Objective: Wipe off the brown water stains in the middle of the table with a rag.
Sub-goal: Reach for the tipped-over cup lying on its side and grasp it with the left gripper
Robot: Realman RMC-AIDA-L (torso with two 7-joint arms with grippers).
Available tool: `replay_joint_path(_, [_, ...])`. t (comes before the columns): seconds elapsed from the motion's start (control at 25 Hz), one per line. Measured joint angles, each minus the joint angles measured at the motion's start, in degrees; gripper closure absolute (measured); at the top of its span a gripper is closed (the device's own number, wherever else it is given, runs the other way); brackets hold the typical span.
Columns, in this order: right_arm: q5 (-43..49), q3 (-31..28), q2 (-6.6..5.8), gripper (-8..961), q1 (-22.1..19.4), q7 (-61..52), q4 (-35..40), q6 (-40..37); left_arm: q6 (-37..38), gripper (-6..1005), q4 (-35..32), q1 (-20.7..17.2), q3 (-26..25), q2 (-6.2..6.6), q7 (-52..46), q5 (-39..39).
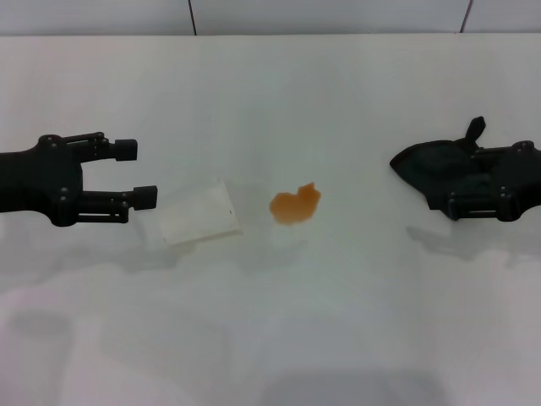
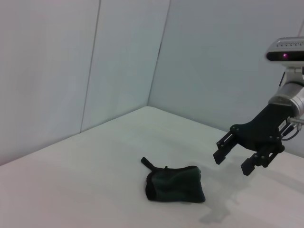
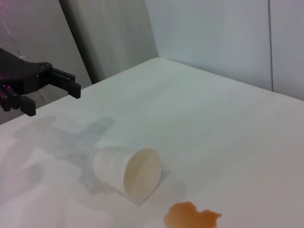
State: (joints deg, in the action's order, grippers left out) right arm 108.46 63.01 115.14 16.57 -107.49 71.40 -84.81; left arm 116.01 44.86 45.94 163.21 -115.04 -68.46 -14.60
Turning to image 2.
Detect dark blue cloth rag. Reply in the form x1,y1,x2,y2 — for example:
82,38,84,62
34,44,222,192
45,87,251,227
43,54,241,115
141,156,206,204

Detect right arm gripper cable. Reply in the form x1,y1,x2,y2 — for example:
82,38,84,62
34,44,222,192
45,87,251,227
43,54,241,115
280,116,304,141

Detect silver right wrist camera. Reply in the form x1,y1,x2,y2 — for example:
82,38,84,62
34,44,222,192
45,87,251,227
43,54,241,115
265,37,304,81

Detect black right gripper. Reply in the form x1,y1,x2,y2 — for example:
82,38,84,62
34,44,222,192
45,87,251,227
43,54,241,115
213,103,297,176

